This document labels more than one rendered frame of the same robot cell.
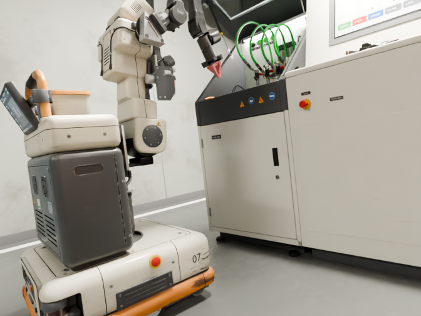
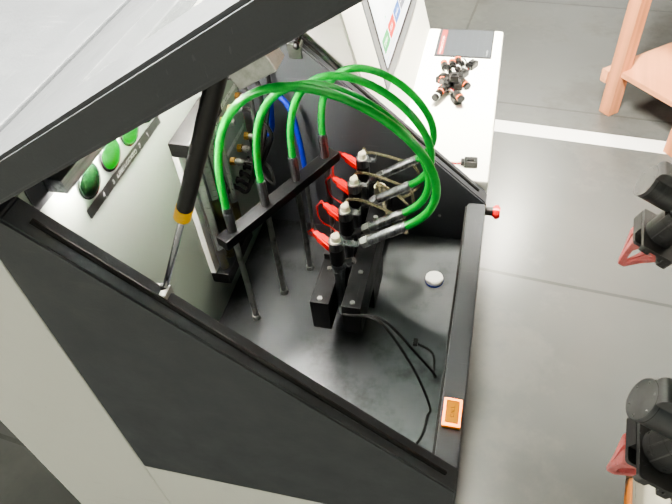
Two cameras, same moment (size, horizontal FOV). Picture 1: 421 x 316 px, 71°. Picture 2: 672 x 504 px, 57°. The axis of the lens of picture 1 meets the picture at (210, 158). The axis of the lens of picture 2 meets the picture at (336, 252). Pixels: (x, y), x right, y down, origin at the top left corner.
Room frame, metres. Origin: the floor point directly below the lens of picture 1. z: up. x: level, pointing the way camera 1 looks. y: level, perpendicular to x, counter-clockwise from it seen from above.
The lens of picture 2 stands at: (2.33, 0.32, 1.89)
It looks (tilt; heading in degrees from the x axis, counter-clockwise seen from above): 47 degrees down; 243
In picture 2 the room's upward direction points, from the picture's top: 6 degrees counter-clockwise
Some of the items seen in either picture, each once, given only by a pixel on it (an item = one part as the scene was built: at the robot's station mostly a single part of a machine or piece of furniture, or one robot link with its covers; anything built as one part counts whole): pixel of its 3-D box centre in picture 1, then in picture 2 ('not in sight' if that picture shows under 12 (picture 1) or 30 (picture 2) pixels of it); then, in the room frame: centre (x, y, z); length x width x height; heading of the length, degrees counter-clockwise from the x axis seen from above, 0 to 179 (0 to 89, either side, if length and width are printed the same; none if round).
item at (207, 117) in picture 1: (237, 105); (460, 336); (1.81, -0.20, 0.87); 0.62 x 0.04 x 0.16; 45
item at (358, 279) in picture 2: not in sight; (355, 265); (1.89, -0.45, 0.91); 0.34 x 0.10 x 0.15; 45
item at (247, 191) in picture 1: (242, 176); not in sight; (1.80, -0.18, 0.44); 0.65 x 0.02 x 0.68; 45
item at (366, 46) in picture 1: (373, 46); (455, 76); (1.35, -0.78, 1.01); 0.23 x 0.11 x 0.06; 45
